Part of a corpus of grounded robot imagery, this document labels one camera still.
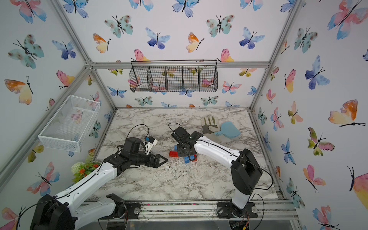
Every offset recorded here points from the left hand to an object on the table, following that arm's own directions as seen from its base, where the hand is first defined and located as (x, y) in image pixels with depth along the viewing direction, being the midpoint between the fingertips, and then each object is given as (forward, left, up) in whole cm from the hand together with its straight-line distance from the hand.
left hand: (163, 158), depth 78 cm
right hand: (+6, -11, -2) cm, 13 cm away
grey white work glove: (+33, -31, -13) cm, 47 cm away
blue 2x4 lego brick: (+7, -12, -16) cm, 22 cm away
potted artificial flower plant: (-7, +39, +4) cm, 40 cm away
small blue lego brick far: (+13, -5, -11) cm, 18 cm away
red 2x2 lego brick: (+5, -18, -12) cm, 22 cm away
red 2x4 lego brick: (+9, -4, -12) cm, 16 cm away
